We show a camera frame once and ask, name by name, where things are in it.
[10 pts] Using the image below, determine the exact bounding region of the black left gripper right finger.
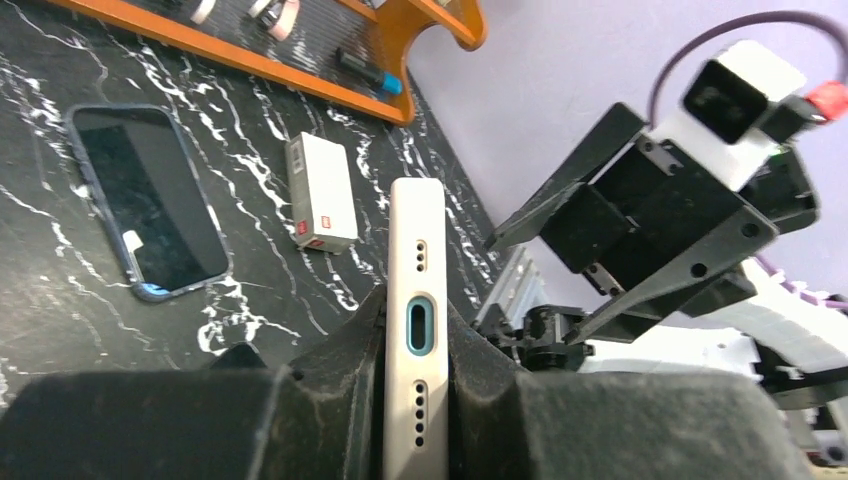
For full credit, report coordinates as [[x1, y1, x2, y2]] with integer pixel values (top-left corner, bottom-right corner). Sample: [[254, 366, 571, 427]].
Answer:
[[448, 309, 811, 479]]

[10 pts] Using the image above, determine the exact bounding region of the black marker blue cap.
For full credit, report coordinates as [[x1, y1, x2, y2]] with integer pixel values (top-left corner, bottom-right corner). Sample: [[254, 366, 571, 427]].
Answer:
[[335, 47, 404, 95]]

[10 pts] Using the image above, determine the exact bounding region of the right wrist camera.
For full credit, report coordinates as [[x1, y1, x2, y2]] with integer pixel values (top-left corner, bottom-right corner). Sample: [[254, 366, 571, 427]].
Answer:
[[649, 40, 847, 191]]

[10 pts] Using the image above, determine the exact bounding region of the white rectangular box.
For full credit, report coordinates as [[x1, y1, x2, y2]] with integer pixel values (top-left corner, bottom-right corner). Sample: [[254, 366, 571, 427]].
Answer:
[[285, 132, 359, 255]]

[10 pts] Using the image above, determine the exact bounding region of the orange wooden shelf rack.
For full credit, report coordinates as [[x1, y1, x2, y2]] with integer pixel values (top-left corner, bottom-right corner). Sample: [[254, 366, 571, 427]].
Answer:
[[61, 0, 488, 126]]

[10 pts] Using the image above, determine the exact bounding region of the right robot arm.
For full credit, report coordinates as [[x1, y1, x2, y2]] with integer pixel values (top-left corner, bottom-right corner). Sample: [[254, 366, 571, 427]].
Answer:
[[486, 97, 847, 423]]

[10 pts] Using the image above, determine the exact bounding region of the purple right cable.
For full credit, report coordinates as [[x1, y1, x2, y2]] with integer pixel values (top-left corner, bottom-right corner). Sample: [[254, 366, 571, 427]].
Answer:
[[645, 9, 848, 130]]

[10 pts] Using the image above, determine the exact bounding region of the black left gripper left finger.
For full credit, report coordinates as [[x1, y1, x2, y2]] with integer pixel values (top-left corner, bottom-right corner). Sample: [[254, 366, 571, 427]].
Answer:
[[1, 286, 386, 479]]

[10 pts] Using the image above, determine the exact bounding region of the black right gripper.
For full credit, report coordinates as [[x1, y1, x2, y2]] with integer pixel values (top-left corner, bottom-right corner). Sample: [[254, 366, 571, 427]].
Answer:
[[484, 102, 818, 345]]

